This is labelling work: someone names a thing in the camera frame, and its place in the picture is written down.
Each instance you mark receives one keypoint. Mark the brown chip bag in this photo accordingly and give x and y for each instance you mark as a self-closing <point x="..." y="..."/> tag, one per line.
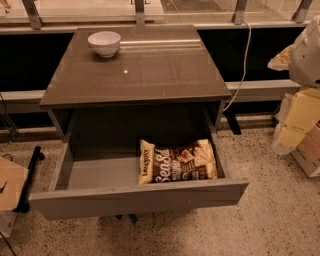
<point x="195" y="161"/>

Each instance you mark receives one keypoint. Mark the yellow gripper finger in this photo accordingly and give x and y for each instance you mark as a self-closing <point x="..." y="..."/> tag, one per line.
<point x="298" y="114"/>
<point x="281" y="60"/>

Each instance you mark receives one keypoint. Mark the grey cabinet with counter top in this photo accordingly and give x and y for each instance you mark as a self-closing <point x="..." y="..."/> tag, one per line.
<point x="162" y="85"/>

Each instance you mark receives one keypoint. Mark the cardboard box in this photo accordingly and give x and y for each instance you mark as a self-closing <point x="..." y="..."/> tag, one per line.
<point x="12" y="180"/>
<point x="307" y="154"/>

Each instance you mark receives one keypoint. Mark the black pole on floor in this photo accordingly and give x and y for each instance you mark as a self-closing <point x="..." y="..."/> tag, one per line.
<point x="23" y="203"/>

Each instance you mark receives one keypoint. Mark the metal railing frame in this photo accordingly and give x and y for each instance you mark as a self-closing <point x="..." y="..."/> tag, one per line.
<point x="68" y="15"/>

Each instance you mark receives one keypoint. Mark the white ceramic bowl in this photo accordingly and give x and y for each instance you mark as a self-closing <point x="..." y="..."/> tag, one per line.
<point x="105" y="43"/>

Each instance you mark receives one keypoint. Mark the grey open top drawer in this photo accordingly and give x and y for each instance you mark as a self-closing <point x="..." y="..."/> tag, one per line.
<point x="97" y="173"/>

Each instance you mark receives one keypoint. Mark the cardboard box on left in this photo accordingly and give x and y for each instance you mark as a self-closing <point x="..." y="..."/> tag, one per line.
<point x="12" y="180"/>

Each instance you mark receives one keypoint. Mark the cardboard box on right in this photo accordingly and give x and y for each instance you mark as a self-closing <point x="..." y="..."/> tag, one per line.
<point x="307" y="154"/>

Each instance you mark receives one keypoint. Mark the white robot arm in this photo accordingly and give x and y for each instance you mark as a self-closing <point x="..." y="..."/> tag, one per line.
<point x="304" y="63"/>

